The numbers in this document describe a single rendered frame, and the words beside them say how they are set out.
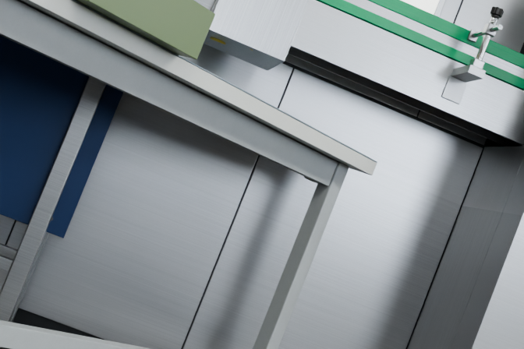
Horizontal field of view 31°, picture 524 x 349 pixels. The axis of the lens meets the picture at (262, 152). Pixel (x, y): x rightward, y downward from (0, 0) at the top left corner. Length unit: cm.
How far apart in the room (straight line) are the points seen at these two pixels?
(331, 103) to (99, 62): 92
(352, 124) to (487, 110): 35
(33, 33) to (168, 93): 31
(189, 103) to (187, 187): 60
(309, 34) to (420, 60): 28
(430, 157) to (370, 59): 38
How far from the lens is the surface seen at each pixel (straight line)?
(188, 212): 236
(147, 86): 171
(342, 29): 222
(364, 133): 243
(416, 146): 247
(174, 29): 161
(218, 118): 184
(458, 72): 224
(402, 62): 224
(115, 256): 236
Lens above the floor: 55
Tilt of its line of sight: 3 degrees up
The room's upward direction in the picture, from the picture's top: 22 degrees clockwise
